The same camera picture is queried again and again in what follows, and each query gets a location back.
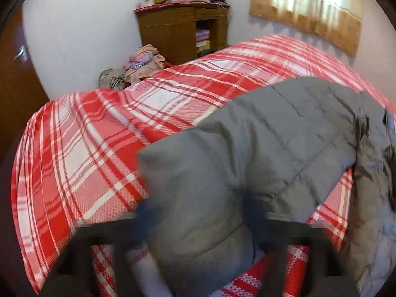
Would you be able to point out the beige patterned window curtain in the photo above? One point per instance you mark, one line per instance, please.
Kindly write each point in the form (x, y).
(303, 6)

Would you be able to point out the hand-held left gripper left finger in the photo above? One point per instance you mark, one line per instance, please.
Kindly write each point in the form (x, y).
(148, 217)

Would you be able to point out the grey patterned cloth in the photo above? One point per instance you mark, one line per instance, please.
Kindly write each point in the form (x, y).
(111, 79)

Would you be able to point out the folded towels in desk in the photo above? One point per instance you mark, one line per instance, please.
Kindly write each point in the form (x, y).
(203, 43)

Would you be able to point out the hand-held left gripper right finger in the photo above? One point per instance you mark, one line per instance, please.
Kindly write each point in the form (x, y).
(254, 211)

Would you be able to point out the brown wooden desk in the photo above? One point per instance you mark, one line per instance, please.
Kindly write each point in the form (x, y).
(167, 34)

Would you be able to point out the pile of pink clothes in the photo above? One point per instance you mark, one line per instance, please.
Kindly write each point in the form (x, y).
(144, 63)

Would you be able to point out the brown wooden door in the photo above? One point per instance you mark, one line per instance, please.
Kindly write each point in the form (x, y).
(18, 99)

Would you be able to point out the red plaid bed sheet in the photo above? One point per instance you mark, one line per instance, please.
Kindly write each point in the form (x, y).
(92, 148)

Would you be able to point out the grey puffer jacket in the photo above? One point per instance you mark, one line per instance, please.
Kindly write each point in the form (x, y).
(247, 148)

